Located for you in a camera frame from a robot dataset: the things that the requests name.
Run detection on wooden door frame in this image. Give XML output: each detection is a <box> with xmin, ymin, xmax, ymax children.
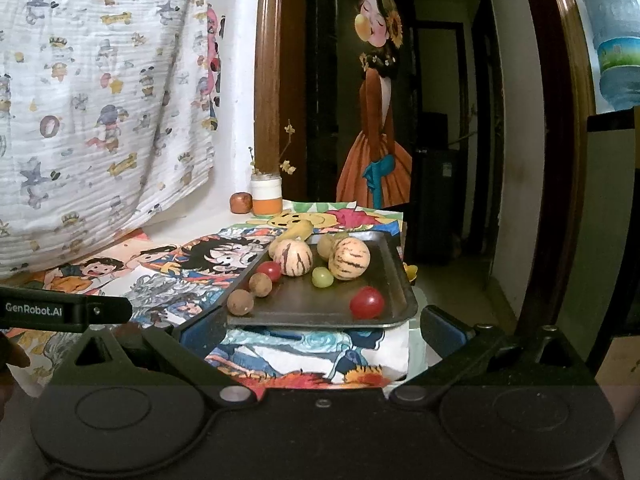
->
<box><xmin>254</xmin><ymin>0</ymin><xmax>596</xmax><ymax>361</ymax></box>

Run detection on metal tray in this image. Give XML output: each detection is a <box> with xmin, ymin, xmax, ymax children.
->
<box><xmin>220</xmin><ymin>230</ymin><xmax>420</xmax><ymax>331</ymax></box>

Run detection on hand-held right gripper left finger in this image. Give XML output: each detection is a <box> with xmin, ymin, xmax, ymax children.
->
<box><xmin>47</xmin><ymin>307</ymin><xmax>258</xmax><ymax>408</ymax></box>

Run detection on yellow bear poster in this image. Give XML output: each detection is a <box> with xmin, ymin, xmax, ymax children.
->
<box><xmin>248</xmin><ymin>200</ymin><xmax>406</xmax><ymax>236</ymax></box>

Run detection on brown longan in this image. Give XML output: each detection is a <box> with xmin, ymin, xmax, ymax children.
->
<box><xmin>248</xmin><ymin>272</ymin><xmax>273</xmax><ymax>298</ymax></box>
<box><xmin>226</xmin><ymin>289</ymin><xmax>255</xmax><ymax>317</ymax></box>

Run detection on dried yellow flower stems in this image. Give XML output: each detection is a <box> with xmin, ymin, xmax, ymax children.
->
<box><xmin>248</xmin><ymin>120</ymin><xmax>297</xmax><ymax>177</ymax></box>

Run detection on cartoon boy poster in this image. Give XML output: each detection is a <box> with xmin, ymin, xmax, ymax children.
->
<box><xmin>10</xmin><ymin>230</ymin><xmax>186</xmax><ymax>296</ymax></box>

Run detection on yellow striped pepino melon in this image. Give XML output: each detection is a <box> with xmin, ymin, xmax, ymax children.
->
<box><xmin>327</xmin><ymin>236</ymin><xmax>372</xmax><ymax>281</ymax></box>

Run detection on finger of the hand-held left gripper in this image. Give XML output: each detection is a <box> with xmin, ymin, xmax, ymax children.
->
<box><xmin>86</xmin><ymin>296</ymin><xmax>135</xmax><ymax>326</ymax></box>

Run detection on wall poster orange dress figure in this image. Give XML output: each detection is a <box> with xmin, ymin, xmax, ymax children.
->
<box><xmin>335</xmin><ymin>0</ymin><xmax>416</xmax><ymax>208</ymax></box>

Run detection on white and orange jar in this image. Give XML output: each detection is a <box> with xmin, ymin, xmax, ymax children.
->
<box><xmin>250</xmin><ymin>172</ymin><xmax>282</xmax><ymax>217</ymax></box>

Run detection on person's left hand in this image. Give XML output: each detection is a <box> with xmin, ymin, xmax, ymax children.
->
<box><xmin>0</xmin><ymin>332</ymin><xmax>31</xmax><ymax>423</ymax></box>

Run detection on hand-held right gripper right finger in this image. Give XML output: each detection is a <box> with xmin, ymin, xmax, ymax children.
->
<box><xmin>387</xmin><ymin>305</ymin><xmax>598</xmax><ymax>408</ymax></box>

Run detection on white cartoon printed blanket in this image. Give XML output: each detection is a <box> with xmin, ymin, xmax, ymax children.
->
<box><xmin>0</xmin><ymin>0</ymin><xmax>223</xmax><ymax>281</ymax></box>

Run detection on black cabinet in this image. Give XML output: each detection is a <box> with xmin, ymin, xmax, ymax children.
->
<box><xmin>415</xmin><ymin>110</ymin><xmax>466</xmax><ymax>266</ymax></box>

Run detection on black shelf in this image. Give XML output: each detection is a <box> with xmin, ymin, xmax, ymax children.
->
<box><xmin>586</xmin><ymin>107</ymin><xmax>640</xmax><ymax>171</ymax></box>

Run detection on yellow banana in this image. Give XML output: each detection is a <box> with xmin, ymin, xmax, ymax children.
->
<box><xmin>279</xmin><ymin>221</ymin><xmax>314</xmax><ymax>246</ymax></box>

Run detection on pale pink striped pepino melon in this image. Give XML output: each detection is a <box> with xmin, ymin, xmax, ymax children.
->
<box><xmin>268</xmin><ymin>238</ymin><xmax>314</xmax><ymax>277</ymax></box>

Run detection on white-haired figure poster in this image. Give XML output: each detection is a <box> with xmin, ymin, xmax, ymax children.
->
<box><xmin>0</xmin><ymin>265</ymin><xmax>411</xmax><ymax>396</ymax></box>

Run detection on blue water bottle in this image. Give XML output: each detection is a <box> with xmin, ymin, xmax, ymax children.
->
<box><xmin>579</xmin><ymin>0</ymin><xmax>640</xmax><ymax>113</ymax></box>

